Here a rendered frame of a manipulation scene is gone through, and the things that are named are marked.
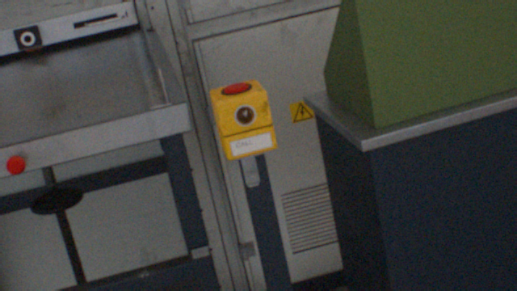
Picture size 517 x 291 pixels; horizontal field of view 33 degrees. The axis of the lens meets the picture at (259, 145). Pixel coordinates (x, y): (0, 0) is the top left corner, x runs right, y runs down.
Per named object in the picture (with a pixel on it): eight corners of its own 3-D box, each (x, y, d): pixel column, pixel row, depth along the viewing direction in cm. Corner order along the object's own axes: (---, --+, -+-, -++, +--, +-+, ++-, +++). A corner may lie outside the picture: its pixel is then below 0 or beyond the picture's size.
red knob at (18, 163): (27, 174, 148) (22, 156, 147) (8, 179, 147) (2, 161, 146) (28, 165, 152) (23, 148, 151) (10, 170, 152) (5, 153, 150)
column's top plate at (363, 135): (490, 52, 184) (489, 44, 183) (582, 89, 154) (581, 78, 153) (304, 104, 176) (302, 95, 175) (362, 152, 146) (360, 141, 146)
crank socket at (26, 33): (42, 45, 213) (36, 26, 212) (18, 51, 213) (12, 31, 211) (43, 43, 216) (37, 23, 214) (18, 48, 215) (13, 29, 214)
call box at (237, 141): (279, 150, 135) (266, 89, 132) (229, 163, 134) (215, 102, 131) (268, 135, 143) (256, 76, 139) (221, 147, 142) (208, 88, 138)
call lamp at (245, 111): (259, 125, 132) (255, 104, 131) (237, 130, 131) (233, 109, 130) (258, 122, 133) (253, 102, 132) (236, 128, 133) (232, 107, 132)
